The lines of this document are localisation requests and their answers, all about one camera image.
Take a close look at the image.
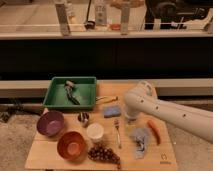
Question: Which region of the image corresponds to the silver fork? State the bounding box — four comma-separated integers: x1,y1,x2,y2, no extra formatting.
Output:
114,119,122,149

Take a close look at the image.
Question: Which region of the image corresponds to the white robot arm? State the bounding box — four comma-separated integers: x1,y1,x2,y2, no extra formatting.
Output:
124,81,213,144

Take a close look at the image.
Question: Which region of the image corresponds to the purple bowl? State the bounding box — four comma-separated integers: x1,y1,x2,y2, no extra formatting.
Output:
36,111,64,137

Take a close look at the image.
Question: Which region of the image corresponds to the orange bowl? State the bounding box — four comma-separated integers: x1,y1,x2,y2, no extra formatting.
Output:
57,131,86,160

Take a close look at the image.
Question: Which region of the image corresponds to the green plastic tray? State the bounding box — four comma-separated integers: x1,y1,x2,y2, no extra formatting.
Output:
43,76,96,110

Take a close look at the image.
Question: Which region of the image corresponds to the blue sponge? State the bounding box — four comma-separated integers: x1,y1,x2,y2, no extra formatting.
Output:
103,105,121,118

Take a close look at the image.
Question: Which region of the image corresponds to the grey tool in tray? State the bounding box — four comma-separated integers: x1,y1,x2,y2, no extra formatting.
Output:
64,80,80,105

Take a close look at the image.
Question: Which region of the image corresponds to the small metal cup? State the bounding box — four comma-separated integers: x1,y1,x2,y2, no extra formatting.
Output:
78,112,89,127

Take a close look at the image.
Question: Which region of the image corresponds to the white cup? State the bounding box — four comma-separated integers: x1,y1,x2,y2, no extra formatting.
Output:
86,123,104,143

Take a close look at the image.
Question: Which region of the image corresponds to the wooden board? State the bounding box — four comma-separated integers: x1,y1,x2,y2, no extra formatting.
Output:
24,82,179,171

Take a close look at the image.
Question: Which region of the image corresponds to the grey blue cloth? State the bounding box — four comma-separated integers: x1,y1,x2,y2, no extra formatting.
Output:
129,127,150,159

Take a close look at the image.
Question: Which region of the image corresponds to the orange carrot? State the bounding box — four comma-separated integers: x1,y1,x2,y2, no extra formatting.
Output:
147,120,161,145

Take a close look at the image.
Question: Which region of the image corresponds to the bunch of dark grapes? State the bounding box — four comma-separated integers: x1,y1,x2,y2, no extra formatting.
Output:
88,145,121,169

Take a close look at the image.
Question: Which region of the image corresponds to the wooden handled utensil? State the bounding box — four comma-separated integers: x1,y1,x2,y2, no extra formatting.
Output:
96,96,118,102

